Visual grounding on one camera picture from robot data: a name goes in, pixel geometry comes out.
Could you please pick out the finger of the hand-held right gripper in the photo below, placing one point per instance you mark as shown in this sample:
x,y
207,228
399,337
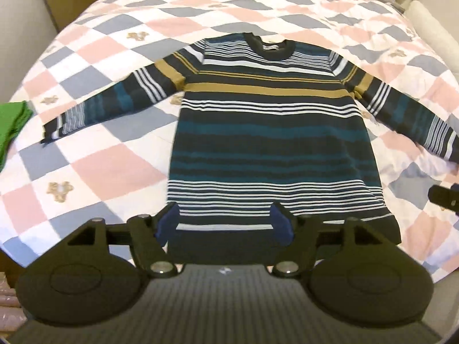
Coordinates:
x,y
444,199

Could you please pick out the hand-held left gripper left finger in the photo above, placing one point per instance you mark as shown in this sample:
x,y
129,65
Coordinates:
x,y
167,225

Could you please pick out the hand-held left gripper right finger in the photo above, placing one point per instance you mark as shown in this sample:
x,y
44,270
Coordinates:
x,y
282,225

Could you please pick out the dark striped sweater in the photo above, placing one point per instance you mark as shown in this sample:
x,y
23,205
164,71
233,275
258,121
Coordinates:
x,y
272,129

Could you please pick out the pink blue checkered quilt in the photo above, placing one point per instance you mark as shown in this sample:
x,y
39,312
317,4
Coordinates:
x,y
107,165

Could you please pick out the cream padded headboard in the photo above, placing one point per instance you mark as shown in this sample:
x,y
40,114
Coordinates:
x,y
435,32

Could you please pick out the green towel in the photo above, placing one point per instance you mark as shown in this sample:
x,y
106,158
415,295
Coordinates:
x,y
10,129

